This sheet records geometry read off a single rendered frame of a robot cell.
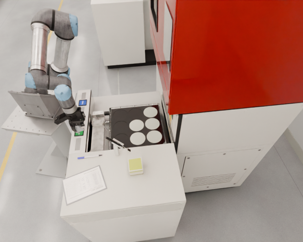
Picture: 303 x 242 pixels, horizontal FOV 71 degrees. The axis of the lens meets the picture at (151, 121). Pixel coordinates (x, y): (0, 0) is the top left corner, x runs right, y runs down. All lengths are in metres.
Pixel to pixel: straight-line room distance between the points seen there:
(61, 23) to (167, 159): 0.97
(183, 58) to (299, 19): 0.42
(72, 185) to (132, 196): 0.32
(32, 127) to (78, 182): 0.70
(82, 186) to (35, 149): 1.59
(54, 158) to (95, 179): 1.39
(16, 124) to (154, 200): 1.19
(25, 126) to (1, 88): 2.00
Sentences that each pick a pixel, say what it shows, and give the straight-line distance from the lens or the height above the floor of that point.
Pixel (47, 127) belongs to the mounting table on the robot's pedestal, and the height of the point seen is 0.82.
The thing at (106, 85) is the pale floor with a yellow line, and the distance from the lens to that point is 3.15.
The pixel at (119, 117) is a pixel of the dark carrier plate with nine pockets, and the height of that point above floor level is 0.90.
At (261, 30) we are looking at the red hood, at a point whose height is 1.65.
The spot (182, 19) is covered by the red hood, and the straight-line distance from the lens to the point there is 0.77.
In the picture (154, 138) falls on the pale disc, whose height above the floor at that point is 0.90.
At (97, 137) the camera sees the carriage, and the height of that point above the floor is 0.88.
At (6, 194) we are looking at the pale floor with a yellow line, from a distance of 2.60.
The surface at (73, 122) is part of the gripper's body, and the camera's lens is 1.27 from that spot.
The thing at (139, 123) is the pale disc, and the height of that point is 0.90.
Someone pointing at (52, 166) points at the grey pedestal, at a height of 0.01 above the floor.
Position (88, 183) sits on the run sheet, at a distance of 1.21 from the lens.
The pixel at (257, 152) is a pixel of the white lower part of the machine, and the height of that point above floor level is 0.72.
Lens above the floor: 2.04
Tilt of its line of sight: 51 degrees down
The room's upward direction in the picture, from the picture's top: 1 degrees counter-clockwise
